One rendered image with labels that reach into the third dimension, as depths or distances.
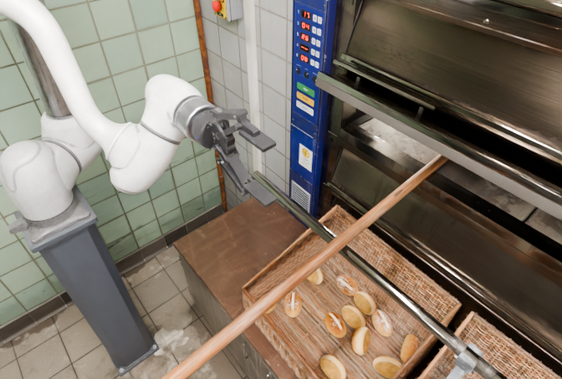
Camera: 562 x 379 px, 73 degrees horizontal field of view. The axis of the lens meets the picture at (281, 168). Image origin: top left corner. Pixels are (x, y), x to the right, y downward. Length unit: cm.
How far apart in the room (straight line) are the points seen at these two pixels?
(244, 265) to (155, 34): 107
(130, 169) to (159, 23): 104
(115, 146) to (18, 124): 94
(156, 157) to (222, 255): 90
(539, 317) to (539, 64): 68
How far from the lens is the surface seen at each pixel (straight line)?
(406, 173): 125
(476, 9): 99
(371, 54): 115
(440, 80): 105
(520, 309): 131
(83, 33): 175
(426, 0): 105
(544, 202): 91
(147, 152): 89
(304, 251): 157
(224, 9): 158
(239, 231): 179
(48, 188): 133
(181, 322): 226
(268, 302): 87
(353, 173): 142
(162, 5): 184
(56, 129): 139
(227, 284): 164
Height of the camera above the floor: 196
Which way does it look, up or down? 41 degrees down
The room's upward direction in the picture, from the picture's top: straight up
